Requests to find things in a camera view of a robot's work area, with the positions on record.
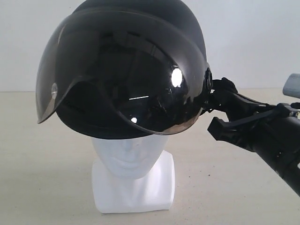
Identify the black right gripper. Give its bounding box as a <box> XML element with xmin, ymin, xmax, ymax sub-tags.
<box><xmin>208</xmin><ymin>77</ymin><xmax>300</xmax><ymax>164</ymax></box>

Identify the black helmet with tinted visor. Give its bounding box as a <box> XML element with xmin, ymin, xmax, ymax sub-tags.
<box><xmin>36</xmin><ymin>0</ymin><xmax>211</xmax><ymax>140</ymax></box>

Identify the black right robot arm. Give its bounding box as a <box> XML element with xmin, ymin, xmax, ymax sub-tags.
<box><xmin>208</xmin><ymin>77</ymin><xmax>300</xmax><ymax>194</ymax></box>

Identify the white mannequin head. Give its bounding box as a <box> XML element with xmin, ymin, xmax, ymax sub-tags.
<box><xmin>91</xmin><ymin>135</ymin><xmax>175</xmax><ymax>214</ymax></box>

